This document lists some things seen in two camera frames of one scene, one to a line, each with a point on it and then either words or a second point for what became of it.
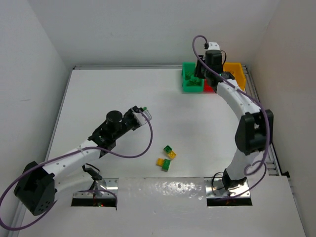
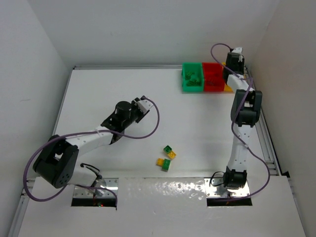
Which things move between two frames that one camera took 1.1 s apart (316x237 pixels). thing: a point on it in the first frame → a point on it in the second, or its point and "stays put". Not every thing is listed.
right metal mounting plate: [215, 188] stays put
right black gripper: [199, 68] → [233, 56]
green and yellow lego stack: [169, 150] stays put
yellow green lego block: [164, 163] stays put
